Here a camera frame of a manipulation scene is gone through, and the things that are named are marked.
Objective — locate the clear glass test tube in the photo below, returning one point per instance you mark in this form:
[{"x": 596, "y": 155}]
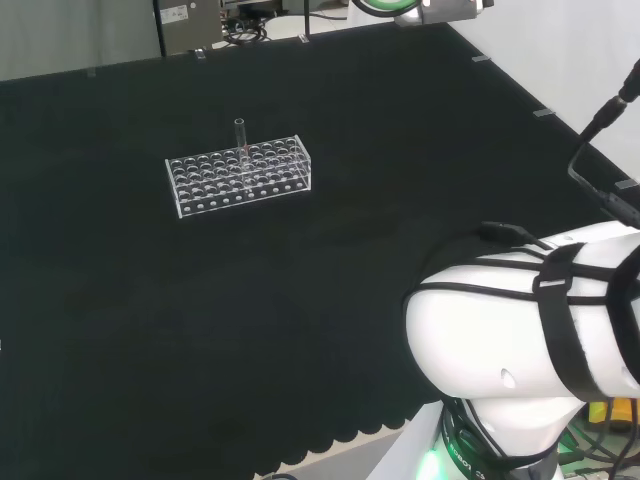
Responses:
[{"x": 241, "y": 145}]

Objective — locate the clear acrylic test tube rack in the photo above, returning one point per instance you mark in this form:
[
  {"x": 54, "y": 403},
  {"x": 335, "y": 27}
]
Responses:
[{"x": 235, "y": 172}]

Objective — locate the black bench cloth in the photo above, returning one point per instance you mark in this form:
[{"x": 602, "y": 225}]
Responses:
[{"x": 250, "y": 280}]

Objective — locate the black tripod pole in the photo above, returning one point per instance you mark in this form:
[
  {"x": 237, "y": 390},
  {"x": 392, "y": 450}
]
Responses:
[{"x": 306, "y": 17}]

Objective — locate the grey metal cabinet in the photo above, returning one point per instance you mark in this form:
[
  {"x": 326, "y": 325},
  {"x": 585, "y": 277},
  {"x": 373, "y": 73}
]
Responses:
[{"x": 187, "y": 25}]

